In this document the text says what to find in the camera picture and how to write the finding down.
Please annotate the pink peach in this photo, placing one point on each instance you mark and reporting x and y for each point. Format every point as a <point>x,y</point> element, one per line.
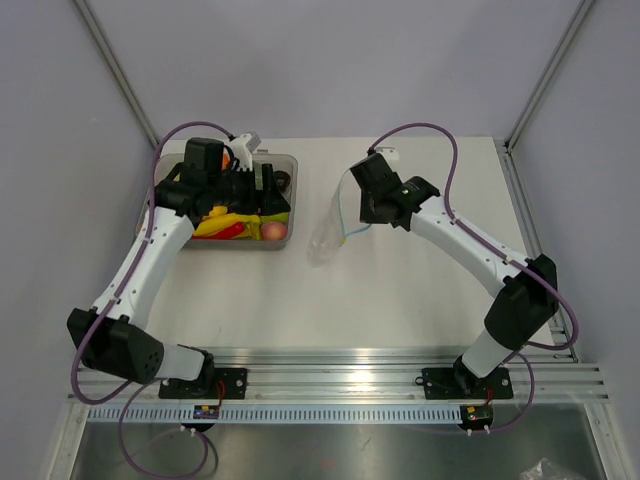
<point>273,231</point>

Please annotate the left aluminium frame post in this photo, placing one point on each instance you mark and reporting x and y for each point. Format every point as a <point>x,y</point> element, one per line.
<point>110,60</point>

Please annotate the yellow banana bunch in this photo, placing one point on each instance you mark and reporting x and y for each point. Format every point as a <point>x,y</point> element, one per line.
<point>219,218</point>

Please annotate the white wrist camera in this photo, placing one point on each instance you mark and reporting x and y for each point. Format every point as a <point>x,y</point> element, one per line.
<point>391,154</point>
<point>243,148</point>

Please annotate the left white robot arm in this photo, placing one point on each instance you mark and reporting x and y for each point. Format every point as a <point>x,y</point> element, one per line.
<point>111,336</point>

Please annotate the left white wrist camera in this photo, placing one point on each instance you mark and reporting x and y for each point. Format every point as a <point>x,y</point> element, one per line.
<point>243,148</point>

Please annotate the clear zip top bag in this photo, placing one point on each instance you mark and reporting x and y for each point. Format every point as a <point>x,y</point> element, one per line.
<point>340,221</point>

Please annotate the aluminium mounting rail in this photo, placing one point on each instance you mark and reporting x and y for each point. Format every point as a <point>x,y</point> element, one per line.
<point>387,375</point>

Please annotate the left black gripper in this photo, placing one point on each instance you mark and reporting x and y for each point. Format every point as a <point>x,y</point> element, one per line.
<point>272,200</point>

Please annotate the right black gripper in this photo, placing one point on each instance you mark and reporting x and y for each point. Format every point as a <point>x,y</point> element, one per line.
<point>368,216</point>

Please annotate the crumpled plastic bag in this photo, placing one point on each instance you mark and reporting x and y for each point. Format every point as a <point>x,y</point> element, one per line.
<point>544,469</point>

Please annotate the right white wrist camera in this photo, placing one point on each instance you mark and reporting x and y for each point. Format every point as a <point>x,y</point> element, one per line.
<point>391,154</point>

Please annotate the dark avocado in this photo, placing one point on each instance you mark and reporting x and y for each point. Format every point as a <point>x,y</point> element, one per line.
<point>282,180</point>

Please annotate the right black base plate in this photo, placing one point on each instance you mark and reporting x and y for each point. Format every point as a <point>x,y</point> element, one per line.
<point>439,383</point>

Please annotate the green apple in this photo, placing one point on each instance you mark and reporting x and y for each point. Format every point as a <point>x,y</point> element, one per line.
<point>282,218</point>

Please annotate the red chili pepper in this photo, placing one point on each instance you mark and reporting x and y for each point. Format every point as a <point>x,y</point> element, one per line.
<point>233,231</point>

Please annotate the clear plastic food bin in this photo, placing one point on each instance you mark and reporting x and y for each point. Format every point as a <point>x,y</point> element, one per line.
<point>225,200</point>

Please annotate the white slotted cable duct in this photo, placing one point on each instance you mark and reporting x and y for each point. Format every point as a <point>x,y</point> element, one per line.
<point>280,414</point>

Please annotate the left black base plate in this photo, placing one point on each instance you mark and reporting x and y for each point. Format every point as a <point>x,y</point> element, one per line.
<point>228,383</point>

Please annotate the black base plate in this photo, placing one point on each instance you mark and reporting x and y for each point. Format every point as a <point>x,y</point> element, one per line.
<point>228,383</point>
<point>439,383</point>

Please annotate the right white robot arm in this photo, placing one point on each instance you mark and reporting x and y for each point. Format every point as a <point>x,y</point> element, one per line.
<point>518,285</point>

